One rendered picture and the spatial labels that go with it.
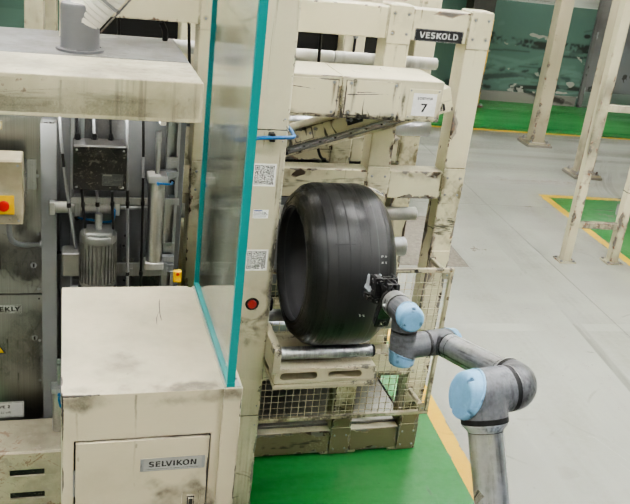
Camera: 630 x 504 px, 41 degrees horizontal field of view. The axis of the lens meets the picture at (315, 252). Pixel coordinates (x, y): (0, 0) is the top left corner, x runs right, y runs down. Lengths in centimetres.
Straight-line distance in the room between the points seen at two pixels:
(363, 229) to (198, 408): 97
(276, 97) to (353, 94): 42
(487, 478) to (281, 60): 132
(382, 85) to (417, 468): 183
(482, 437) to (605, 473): 227
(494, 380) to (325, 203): 93
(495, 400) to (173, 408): 75
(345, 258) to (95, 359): 93
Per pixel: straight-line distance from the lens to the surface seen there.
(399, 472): 395
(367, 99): 296
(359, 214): 272
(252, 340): 289
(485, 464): 211
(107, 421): 197
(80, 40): 278
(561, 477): 420
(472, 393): 204
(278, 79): 259
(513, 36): 1264
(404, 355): 240
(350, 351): 292
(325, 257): 264
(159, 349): 210
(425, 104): 304
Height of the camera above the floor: 230
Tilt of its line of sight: 22 degrees down
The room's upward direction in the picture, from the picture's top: 7 degrees clockwise
